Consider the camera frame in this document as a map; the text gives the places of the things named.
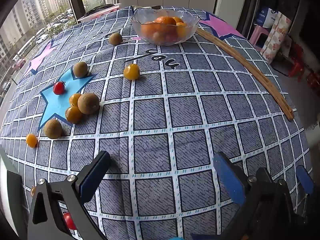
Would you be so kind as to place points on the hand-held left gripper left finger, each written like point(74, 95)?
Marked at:
point(93, 180)

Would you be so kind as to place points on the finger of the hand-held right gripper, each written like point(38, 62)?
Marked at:
point(306, 181)

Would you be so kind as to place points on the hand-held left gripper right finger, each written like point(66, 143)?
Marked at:
point(228, 177)

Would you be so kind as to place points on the black box with white inside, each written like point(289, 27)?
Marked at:
point(3, 180)

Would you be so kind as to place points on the red cherry tomato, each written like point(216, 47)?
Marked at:
point(59, 88)
point(69, 221)

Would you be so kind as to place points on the brown round fruit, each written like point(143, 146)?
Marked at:
point(80, 69)
point(53, 129)
point(88, 103)
point(115, 38)

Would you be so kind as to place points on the curved wooden strip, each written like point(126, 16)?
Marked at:
point(290, 116)

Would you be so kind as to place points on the checked star-print cloth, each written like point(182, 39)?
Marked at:
point(175, 120)

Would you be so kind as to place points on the red plastic stool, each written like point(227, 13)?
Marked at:
point(297, 68)

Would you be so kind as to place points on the pink plastic stool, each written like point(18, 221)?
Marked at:
point(257, 33)

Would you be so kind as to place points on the clear glass bowl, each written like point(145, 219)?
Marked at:
point(191, 33)

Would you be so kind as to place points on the orange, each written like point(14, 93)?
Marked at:
point(152, 31)
point(181, 30)
point(178, 20)
point(165, 20)

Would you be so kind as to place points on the white bag with blue print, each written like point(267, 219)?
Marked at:
point(268, 17)

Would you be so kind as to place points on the white tray with dark object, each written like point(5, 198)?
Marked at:
point(106, 9)

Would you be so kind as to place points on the dark window frame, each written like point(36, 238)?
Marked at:
point(75, 0)

